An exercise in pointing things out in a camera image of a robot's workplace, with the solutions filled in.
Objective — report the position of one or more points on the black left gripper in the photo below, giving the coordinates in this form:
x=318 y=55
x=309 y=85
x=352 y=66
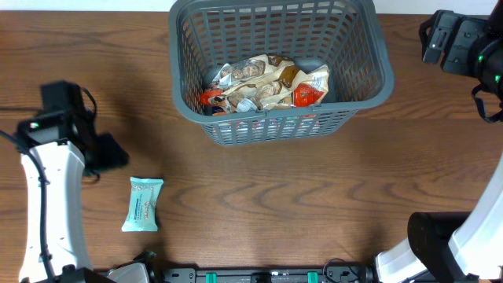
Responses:
x=112 y=151

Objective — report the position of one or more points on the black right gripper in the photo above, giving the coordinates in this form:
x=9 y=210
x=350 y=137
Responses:
x=471 y=33

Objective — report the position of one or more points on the light blue snack packet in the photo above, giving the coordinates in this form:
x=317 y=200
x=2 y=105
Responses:
x=141 y=216

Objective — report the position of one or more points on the beige powder bag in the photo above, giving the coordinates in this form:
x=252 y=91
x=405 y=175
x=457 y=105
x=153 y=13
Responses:
x=316 y=80

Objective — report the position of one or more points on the orange spaghetti package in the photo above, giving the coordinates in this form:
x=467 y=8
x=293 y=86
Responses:
x=271 y=96

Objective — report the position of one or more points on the brown white snack pouch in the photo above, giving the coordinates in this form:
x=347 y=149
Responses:
x=256 y=84

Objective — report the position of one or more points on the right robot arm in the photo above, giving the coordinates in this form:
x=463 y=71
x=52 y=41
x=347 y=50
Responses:
x=429 y=150

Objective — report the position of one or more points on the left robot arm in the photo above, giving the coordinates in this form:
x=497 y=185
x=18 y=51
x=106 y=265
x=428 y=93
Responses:
x=59 y=147

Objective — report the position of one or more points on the grey plastic basket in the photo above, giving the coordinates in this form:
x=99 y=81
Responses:
x=344 y=35

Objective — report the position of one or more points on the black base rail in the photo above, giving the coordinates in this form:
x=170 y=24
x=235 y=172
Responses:
x=335 y=270

